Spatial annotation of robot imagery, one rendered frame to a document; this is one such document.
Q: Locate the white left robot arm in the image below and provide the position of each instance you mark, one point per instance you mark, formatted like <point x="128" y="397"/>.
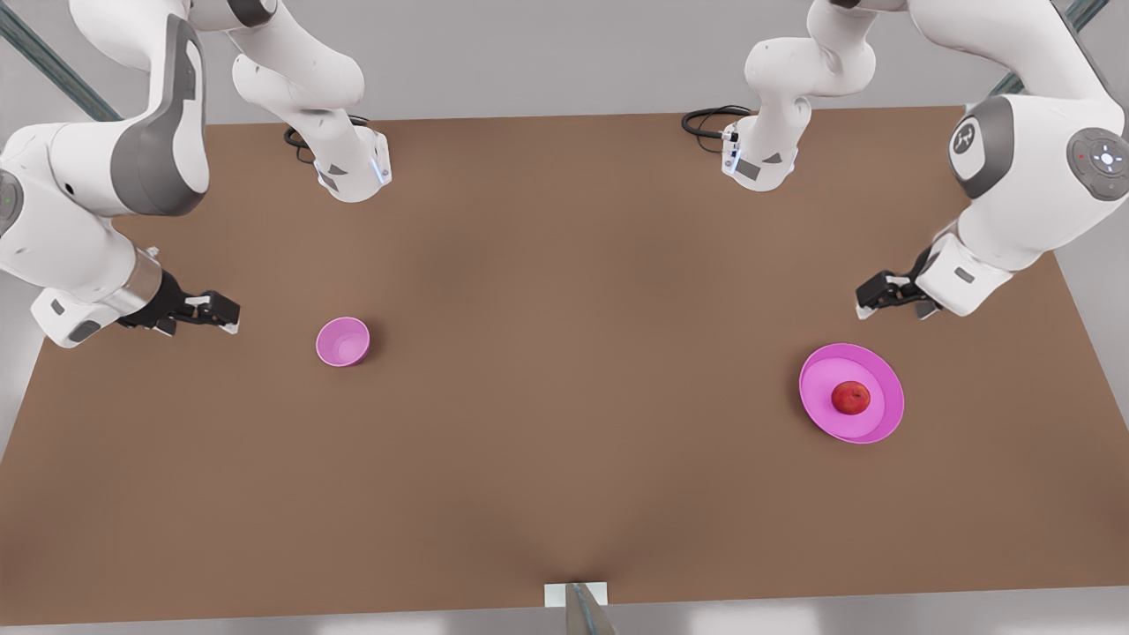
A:
<point x="1023" y="168"/>

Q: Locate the pink plate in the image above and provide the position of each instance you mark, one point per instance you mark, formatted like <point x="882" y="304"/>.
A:
<point x="873" y="423"/>

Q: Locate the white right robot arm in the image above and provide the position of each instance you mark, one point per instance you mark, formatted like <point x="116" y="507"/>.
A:
<point x="84" y="168"/>

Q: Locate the silver frame post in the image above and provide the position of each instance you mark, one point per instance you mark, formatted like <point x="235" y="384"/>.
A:
<point x="1072" y="22"/>
<point x="53" y="66"/>
<point x="586" y="615"/>

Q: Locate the red apple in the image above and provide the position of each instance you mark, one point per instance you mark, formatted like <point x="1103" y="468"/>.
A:
<point x="850" y="399"/>

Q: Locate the pale frame post foot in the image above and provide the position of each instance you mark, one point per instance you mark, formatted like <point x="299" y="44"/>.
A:
<point x="556" y="595"/>

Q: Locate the pink bowl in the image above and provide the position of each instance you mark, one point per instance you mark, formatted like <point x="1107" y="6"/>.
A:
<point x="342" y="342"/>

